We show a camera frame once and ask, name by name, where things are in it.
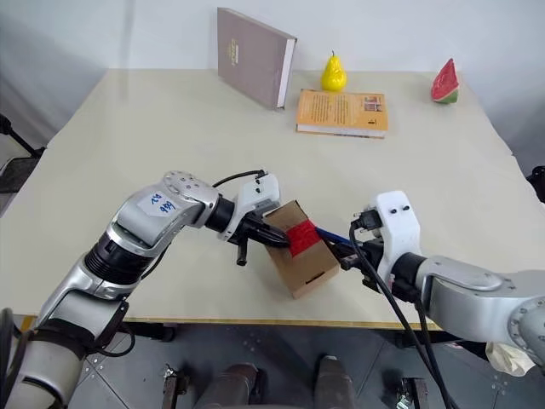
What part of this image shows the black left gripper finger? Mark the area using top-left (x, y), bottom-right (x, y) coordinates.
top-left (250, 233), bottom-right (291, 250)
top-left (256, 220), bottom-right (293, 245)

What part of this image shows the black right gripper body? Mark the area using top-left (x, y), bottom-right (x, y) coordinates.
top-left (347, 237), bottom-right (385, 291)

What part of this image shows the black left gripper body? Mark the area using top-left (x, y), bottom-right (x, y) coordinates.
top-left (232, 211), bottom-right (276, 267)

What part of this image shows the brown cardboard box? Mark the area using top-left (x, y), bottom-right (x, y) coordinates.
top-left (263, 199), bottom-right (341, 300)

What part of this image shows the red tape strip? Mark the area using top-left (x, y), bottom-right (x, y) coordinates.
top-left (284, 219), bottom-right (324, 259)

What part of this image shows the white handwritten label sticker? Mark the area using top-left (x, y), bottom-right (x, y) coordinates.
top-left (137, 188), bottom-right (181, 219)

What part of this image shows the dark rounded shape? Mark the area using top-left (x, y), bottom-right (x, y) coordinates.
top-left (313, 354), bottom-right (355, 409)
top-left (214, 361), bottom-right (266, 409)

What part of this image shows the orange book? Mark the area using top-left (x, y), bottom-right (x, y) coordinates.
top-left (295, 88), bottom-right (390, 140)

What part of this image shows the yellow pear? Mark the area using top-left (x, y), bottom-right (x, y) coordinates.
top-left (319, 50), bottom-right (348, 92)

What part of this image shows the crumpled beige cloth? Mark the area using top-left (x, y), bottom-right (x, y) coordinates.
top-left (485, 339), bottom-right (536, 378)

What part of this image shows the grey hardcover book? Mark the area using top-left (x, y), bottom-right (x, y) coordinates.
top-left (215, 6), bottom-right (298, 112)

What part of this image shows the black object at table side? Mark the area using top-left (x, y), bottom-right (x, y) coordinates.
top-left (525, 164), bottom-right (545, 193)

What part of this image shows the watermelon slice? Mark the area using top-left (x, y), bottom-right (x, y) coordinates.
top-left (429, 58), bottom-right (462, 105)

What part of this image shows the metal mesh seat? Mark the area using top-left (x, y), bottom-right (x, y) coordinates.
top-left (0, 156), bottom-right (40, 215)

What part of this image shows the black stand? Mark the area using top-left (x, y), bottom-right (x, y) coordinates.
top-left (0, 112), bottom-right (47, 161)

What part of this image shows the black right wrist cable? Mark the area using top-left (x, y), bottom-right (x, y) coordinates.
top-left (348, 206), bottom-right (463, 409)
top-left (411, 297), bottom-right (449, 409)

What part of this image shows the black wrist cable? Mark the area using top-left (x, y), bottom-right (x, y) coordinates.
top-left (411, 297), bottom-right (449, 409)
top-left (348, 206), bottom-right (463, 409)
top-left (211, 169), bottom-right (268, 189)

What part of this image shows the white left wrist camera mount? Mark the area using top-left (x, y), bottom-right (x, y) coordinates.
top-left (216, 171), bottom-right (283, 245)

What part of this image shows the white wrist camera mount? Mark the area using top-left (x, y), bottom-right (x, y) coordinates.
top-left (216, 171), bottom-right (283, 245)
top-left (367, 189), bottom-right (423, 283)

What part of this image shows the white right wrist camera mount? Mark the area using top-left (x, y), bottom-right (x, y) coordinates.
top-left (367, 189), bottom-right (423, 283)

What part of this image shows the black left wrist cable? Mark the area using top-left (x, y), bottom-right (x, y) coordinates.
top-left (211, 169), bottom-right (268, 189)

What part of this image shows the metal floor bracket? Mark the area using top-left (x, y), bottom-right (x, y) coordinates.
top-left (160, 363), bottom-right (191, 409)
top-left (396, 376), bottom-right (432, 409)

